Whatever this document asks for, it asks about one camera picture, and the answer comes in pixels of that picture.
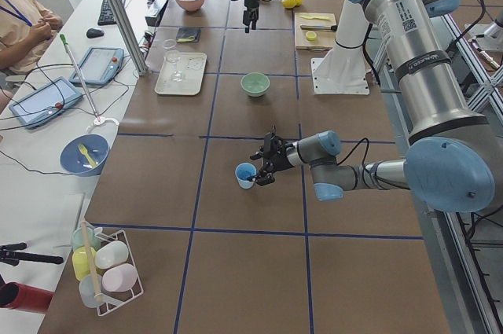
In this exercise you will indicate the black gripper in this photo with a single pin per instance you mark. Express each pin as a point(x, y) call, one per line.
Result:
point(250, 2)
point(280, 159)

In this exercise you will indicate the light blue plastic cup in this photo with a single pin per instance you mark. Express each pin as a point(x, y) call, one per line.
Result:
point(245, 175)

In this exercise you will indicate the green ceramic bowl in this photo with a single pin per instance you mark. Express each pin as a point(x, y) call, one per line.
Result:
point(255, 84)

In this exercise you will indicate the blue bowl with fork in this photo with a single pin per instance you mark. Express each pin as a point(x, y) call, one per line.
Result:
point(75, 163)

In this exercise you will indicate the whole yellow lemon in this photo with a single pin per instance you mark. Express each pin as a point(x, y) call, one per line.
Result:
point(291, 4)

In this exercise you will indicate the yellow plastic knife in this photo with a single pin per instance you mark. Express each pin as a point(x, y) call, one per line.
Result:
point(309, 17)

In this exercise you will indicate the wooden cutting board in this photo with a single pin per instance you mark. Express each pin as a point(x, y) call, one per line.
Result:
point(325, 39)

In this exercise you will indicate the clear wine glass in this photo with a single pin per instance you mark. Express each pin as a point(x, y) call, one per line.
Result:
point(172, 57)

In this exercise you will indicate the small clear glass dish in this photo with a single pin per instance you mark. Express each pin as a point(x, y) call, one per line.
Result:
point(169, 44)

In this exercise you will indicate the beige bear tray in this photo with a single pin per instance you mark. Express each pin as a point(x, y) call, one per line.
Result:
point(192, 66)

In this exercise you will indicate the blue tablet far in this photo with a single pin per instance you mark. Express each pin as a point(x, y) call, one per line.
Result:
point(101, 64)

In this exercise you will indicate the blue tablet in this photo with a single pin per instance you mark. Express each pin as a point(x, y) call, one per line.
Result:
point(101, 64)
point(47, 102)

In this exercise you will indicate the black computer mouse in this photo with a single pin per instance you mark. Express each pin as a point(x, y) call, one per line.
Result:
point(93, 33)

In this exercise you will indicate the white cup in rack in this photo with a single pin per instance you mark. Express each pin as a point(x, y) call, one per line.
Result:
point(112, 254)

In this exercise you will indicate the pink cup in rack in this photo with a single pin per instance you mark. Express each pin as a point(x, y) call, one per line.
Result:
point(120, 278)

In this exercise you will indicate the yellow plastic fork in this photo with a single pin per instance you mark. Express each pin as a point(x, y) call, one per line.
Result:
point(84, 151)

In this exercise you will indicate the green tipped metal rod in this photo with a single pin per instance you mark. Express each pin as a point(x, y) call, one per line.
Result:
point(99, 120)

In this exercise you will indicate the green cup in rack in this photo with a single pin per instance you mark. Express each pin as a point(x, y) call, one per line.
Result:
point(77, 239)

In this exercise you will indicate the yellow cup in rack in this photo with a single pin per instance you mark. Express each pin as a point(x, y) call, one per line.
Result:
point(80, 263)

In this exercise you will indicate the clear cup in rack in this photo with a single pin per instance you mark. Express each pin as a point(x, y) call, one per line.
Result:
point(87, 293)

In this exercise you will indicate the person in beige shirt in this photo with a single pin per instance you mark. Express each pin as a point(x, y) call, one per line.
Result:
point(27, 30)

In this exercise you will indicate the blue tablet near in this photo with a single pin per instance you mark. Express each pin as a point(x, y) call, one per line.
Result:
point(47, 102)

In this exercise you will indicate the red cylinder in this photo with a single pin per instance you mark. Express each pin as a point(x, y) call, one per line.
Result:
point(16, 296)

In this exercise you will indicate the metal handled knife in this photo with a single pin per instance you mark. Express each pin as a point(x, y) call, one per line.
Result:
point(319, 27)

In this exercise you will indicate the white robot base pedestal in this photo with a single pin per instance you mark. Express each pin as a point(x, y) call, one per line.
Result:
point(342, 70)

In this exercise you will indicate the aluminium frame post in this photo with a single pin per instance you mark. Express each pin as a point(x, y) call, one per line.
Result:
point(128, 36)

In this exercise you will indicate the white wire cup rack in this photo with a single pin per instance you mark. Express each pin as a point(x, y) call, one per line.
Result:
point(114, 300)

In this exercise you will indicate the wooden rack handle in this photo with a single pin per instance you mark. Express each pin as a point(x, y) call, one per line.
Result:
point(98, 296)

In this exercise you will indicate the black tripod handle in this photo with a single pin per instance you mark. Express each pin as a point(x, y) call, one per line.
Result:
point(13, 254)

